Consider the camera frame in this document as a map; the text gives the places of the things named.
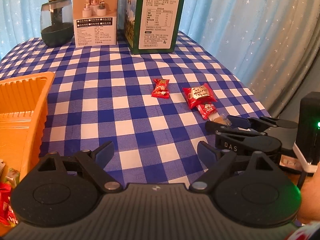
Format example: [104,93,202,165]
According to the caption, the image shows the clear brown cake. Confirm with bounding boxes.
[208,113,232,126]

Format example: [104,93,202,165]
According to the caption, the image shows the small red white candy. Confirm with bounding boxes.
[196,102,216,120]

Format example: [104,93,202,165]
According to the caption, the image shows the large red gold snack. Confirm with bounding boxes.
[183,83,217,109]

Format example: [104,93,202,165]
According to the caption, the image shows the green brown candy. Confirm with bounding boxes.
[5,168,20,188]

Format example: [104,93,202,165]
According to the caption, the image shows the red pillow snack packet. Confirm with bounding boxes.
[0,183,18,227]

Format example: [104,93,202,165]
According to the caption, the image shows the clear grey snack packet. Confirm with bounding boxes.
[0,159,6,176]

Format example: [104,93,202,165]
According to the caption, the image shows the person right hand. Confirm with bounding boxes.
[297,164,320,224]

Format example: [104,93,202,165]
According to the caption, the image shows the black device green light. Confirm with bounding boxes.
[279,92,319,173]

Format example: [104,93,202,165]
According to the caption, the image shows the grey curtain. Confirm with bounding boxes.
[249,41,319,117]

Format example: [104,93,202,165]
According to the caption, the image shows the blue checkered tablecloth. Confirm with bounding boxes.
[1,33,267,185]

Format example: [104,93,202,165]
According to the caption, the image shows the blue star curtain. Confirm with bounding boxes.
[0,0,320,91]

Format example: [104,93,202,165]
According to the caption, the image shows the orange plastic tray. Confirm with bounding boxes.
[1,72,55,182]

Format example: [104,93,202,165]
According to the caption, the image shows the green carton box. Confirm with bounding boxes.
[124,0,184,54]

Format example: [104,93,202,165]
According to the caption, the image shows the dark glass humidifier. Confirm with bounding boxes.
[40,0,74,47]

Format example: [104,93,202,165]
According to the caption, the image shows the white humidifier box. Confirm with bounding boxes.
[72,0,118,47]

